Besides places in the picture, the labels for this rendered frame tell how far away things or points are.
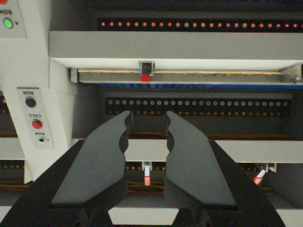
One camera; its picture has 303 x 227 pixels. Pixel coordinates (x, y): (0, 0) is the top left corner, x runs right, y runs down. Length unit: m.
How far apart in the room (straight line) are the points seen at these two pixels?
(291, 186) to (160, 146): 0.47
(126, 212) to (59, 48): 0.39
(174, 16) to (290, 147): 0.39
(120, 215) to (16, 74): 0.38
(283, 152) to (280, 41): 0.22
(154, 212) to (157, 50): 0.38
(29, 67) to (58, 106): 0.07
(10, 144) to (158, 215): 0.38
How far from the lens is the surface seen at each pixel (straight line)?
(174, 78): 0.31
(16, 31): 0.33
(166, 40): 0.27
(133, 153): 0.32
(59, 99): 0.32
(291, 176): 0.67
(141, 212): 0.46
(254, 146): 0.38
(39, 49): 0.31
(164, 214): 0.46
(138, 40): 0.27
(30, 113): 0.35
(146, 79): 0.20
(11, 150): 0.43
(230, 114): 0.49
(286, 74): 0.38
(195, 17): 0.44
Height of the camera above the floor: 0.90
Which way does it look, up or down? 20 degrees up
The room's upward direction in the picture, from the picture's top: 179 degrees counter-clockwise
